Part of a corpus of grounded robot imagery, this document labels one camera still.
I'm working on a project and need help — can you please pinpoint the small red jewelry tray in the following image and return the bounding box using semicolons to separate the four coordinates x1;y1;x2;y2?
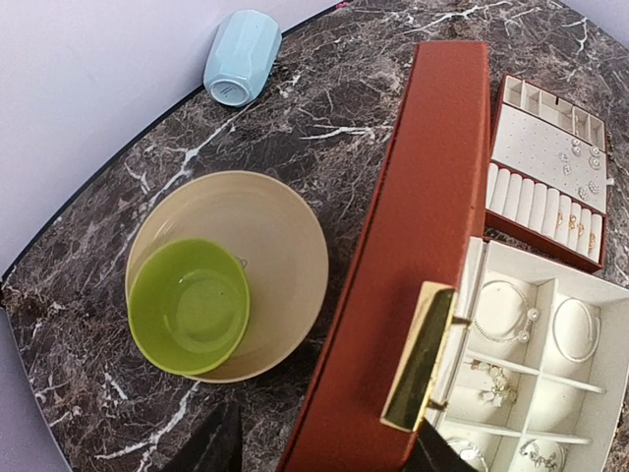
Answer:
486;74;609;273

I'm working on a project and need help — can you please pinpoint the silver bracelet in box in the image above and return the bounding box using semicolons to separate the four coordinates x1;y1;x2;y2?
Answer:
471;279;540;345

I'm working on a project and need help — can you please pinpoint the beige plate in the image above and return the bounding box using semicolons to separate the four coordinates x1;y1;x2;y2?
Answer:
125;171;329;384

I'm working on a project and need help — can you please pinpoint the white bangle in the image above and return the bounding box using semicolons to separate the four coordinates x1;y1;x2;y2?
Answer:
551;298;601;364

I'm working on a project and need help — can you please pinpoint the large red jewelry box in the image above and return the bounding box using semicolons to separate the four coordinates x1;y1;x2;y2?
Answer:
279;40;628;471

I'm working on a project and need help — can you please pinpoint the charm bracelet in box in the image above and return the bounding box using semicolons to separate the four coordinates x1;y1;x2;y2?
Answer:
466;361;520;407

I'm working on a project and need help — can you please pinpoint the silver link bracelet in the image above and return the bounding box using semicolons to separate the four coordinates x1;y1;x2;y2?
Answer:
444;437;490;472

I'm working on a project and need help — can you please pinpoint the light blue faceted cup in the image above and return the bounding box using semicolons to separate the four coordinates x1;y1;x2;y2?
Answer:
203;10;282;107

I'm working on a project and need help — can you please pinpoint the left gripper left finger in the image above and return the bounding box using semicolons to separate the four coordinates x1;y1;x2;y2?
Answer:
162;402;243;472

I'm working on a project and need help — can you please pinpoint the green bowl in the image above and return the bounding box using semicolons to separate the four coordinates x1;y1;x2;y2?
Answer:
128;239;252;376

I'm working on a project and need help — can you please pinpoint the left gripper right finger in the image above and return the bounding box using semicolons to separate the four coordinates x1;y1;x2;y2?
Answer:
403;422;475;472

